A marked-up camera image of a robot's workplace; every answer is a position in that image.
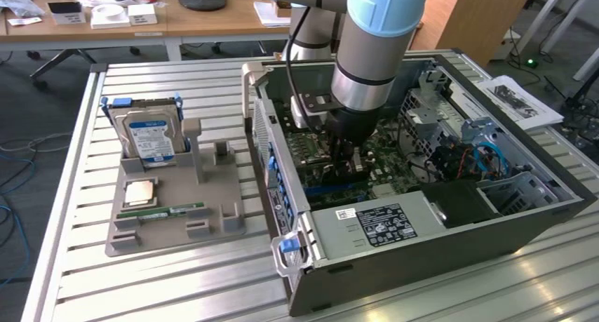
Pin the open dark PC case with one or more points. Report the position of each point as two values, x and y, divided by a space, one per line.
420 266

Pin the white label card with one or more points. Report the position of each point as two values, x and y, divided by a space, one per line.
23 21

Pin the printed paper stack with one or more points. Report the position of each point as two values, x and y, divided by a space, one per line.
519 104

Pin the hard disk in blue carrier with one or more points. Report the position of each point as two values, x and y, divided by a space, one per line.
149 139

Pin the black chair base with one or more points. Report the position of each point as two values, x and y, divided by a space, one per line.
60 57

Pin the small black lit device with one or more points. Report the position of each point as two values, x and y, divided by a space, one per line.
529 62

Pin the white cube box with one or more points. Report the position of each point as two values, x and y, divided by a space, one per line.
141 15

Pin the green motherboard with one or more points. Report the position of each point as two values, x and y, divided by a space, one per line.
401 171

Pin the silver chipset heatsink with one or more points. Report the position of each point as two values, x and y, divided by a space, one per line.
385 191

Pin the white tape roll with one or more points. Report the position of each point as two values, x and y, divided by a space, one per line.
108 11

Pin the grey power supply unit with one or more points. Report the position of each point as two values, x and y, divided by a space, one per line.
336 238

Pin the wooden office desk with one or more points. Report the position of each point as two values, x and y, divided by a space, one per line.
69 34
211 20

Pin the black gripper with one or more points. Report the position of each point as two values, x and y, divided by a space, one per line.
351 125

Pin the silver disk bay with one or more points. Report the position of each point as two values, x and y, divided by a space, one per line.
519 192

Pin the white flat box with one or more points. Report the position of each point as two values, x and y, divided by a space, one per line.
109 24

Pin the white wrist camera on bracket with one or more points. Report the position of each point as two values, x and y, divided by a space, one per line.
301 120

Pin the green RAM stick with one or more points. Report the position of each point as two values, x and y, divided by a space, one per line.
159 212

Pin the wooden cabinet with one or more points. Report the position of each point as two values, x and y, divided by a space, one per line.
491 31

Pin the grey parts rack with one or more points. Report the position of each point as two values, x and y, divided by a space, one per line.
177 195

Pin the clear plastic bag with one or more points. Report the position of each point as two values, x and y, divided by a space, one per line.
20 4

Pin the white box with black top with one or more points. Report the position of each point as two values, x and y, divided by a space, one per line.
65 18

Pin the CPU chip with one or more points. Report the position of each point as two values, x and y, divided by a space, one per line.
139 192

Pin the white desk frame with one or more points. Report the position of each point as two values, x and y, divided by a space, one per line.
587 64

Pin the blue expansion slot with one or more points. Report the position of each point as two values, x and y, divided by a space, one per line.
317 191

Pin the white papers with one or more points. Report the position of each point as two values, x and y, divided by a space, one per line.
268 17

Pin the graphics card with black fan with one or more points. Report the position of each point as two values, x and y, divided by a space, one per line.
345 178

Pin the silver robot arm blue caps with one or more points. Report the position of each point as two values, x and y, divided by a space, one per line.
369 55

